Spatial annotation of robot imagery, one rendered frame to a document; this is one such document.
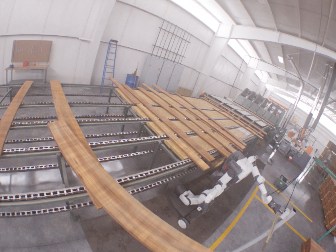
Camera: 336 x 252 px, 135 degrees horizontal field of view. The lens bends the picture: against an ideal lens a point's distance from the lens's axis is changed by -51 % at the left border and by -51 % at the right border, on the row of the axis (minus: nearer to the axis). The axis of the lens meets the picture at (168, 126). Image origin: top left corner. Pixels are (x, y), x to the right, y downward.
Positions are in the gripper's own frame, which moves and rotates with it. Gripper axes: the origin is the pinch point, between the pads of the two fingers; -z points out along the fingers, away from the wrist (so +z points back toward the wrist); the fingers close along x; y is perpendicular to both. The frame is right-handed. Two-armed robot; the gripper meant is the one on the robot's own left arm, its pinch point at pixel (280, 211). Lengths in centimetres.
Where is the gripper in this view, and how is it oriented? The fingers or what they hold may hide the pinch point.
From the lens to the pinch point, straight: 187.9
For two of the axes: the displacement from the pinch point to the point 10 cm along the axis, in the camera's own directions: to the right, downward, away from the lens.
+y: 0.9, 7.1, 6.9
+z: -5.9, -5.2, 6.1
